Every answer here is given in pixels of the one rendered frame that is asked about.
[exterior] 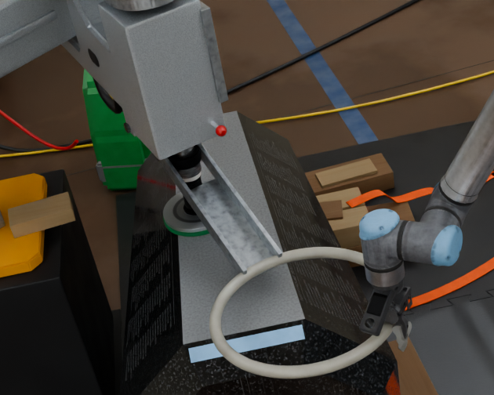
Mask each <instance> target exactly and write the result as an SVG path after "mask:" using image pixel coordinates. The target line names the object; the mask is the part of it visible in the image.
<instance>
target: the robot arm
mask: <svg viewBox="0 0 494 395"><path fill-rule="evenodd" d="M493 169H494V89H493V91H492V93H491V95H490V97H489V98H488V100H487V102H486V103H485V105H484V107H483V108H482V110H481V113H480V114H479V115H478V118H477V119H476V121H475V123H474V124H473V126H472V128H471V130H470V131H469V133H468V135H467V137H466V139H465V140H464V142H463V144H462V146H461V148H460V149H459V151H458V153H457V154H456V156H455V158H454V159H453V161H452V164H451V165H450V166H449V169H448V170H447V172H446V174H445V175H444V176H443V177H442V178H441V180H440V182H439V183H438V184H437V185H436V186H435V188H434V189H433V191H432V195H431V197H430V200H429V202H428V204H427V207H426V209H425V211H424V213H423V215H422V217H421V220H420V221H419V222H415V221H406V220H400V218H399V215H398V214H397V213H396V212H395V211H393V210H390V209H385V208H382V209H377V210H374V211H371V212H369V213H367V214H366V215H365V216H363V218H362V219H361V221H360V223H359V230H360V232H359V237H360V238H361V248H362V254H363V259H364V265H365V275H366V279H367V281H368V282H369V283H370V284H371V285H372V286H373V287H374V289H373V291H372V295H371V297H370V300H369V303H368V305H367V308H366V310H365V314H364V316H363V318H362V321H361V324H360V327H359V329H360V330H361V331H362V332H364V333H367V334H370V335H374V336H379V335H380V332H381V330H382V327H383V324H384V321H385V322H388V323H390V324H394V323H396V324H395V325H394V327H393V328H392V331H393V333H394V334H395V335H396V337H397V340H396V341H397V342H398V349H399V350H401V351H402V352H404V350H405V348H406V346H407V344H408V337H409V333H410V332H411V329H412V324H411V322H410V321H408V320H407V318H406V317H405V316H404V314H403V312H404V310H405V308H406V307H407V310H409V308H410V307H411V305H412V294H411V288H410V287H406V286H404V281H403V278H404V276H405V268H404V262H403V261H409V262H415V263H426V264H432V265H435V266H451V265H453V264H454V263H455V262H456V261H457V259H458V258H459V252H460V251H461V248H462V243H463V234H462V230H461V227H462V225H463V222H464V220H465V218H466V216H467V213H468V212H469V211H470V208H471V207H472V205H473V203H474V202H475V200H476V199H477V197H478V194H479V192H480V190H481V189H482V187H483V186H484V184H485V182H486V180H487V179H488V178H489V176H490V174H491V173H492V171H493ZM406 289H407V291H406ZM408 296H410V302H409V301H408Z"/></svg>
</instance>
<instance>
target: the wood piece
mask: <svg viewBox="0 0 494 395"><path fill-rule="evenodd" d="M8 216H9V227H10V229H11V231H12V233H13V236H14V238H18V237H22V236H25V235H28V234H33V233H35V232H39V231H41V230H46V229H49V228H52V227H55V226H59V225H62V224H65V223H69V222H73V221H75V220H76V219H75V215H74V209H73V205H72V202H71V198H70V195H69V193H68V192H65V193H62V194H58V195H54V196H52V197H47V198H43V199H41V200H38V201H33V202H30V203H27V204H24V205H20V206H16V207H14V208H9V209H8Z"/></svg>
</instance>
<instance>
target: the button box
mask: <svg viewBox="0 0 494 395"><path fill-rule="evenodd" d="M199 1H200V0H199ZM200 4H201V9H200V14H201V18H202V25H203V29H204V33H205V40H206V44H207V48H208V52H209V58H210V63H211V67H212V74H213V78H214V82H215V86H216V93H217V97H218V100H219V102H220V103H222V102H225V101H227V100H228V96H227V89H226V85H225V81H224V76H223V69H222V65H221V61H220V54H219V50H218V45H217V41H216V34H215V30H214V26H213V21H212V14H211V10H210V8H209V7H208V6H207V5H206V4H204V3H203V2H201V1H200Z"/></svg>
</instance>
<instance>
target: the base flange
mask: <svg viewBox="0 0 494 395"><path fill-rule="evenodd" d="M43 198H47V182H46V181H45V177H44V176H40V175H38V174H35V173H32V174H28V175H25V176H18V177H13V178H10V179H3V180H0V212H1V214H2V217H3V219H4V221H5V226H4V227H2V228H1V229H0V277H6V276H10V275H14V274H21V273H25V272H29V271H32V270H33V269H34V268H35V267H37V266H38V265H39V264H40V263H42V261H43V252H44V238H45V230H41V231H39V232H35V233H33V234H28V235H25V236H22V237H18V238H14V236H13V233H12V231H11V229H10V227H9V216H8V209H9V208H14V207H16V206H20V205H24V204H27V203H30V202H33V201H38V200H41V199H43Z"/></svg>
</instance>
